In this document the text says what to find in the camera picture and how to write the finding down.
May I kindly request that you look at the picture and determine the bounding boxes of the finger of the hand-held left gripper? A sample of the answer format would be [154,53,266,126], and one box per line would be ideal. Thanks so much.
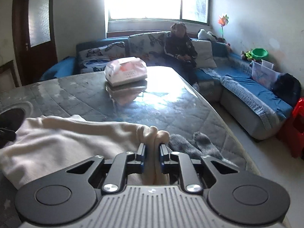
[0,126,17,148]

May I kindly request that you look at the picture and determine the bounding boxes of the grey quilted table cover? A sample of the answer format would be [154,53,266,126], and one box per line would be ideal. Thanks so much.
[0,66,263,228]

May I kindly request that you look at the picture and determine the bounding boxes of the red plastic stool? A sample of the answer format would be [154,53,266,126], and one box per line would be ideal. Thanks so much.
[276,97,304,159]

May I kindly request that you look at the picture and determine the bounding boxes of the clear plastic storage box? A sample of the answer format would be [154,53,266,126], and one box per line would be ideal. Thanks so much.
[250,60,281,89]

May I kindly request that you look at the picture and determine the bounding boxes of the colourful pinwheel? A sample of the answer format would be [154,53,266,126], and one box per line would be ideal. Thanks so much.
[218,14,231,40]

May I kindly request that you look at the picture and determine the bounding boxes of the dark wooden glass-pane door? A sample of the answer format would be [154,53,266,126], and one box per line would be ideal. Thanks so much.
[13,0,59,86]

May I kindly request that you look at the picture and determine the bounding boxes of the grey knitted garment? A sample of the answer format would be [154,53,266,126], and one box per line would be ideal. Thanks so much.
[167,131,225,161]

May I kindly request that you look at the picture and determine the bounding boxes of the white plush toy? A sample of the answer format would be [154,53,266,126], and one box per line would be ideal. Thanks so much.
[198,28,218,41]

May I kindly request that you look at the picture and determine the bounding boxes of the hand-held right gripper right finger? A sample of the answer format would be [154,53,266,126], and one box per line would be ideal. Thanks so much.
[159,144,240,193]

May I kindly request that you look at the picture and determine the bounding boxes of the black bag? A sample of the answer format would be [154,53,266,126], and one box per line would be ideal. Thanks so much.
[271,73,302,108]

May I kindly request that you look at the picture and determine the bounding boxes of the plain beige cushion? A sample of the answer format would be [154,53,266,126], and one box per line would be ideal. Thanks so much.
[191,39,218,69]

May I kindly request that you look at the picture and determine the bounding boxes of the green plastic basin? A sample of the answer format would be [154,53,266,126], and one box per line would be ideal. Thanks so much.
[251,48,270,60]

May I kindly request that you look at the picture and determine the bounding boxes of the blue corner sofa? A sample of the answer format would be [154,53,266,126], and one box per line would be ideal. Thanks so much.
[39,31,294,141]

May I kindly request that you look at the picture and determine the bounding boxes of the cream long-sleeve garment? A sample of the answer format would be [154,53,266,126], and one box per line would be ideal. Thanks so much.
[0,114,170,190]

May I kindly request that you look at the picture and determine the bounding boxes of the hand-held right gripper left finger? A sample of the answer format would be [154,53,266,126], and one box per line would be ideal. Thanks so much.
[65,143,146,194]

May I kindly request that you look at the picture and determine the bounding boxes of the window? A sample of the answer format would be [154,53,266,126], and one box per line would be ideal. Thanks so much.
[104,0,211,25]

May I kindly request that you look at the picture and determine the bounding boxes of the butterfly print cushion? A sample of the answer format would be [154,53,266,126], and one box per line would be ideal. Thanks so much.
[78,41,125,74]
[128,31,172,67]

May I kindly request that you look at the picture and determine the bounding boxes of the small green toy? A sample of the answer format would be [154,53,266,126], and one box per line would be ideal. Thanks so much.
[241,50,254,62]

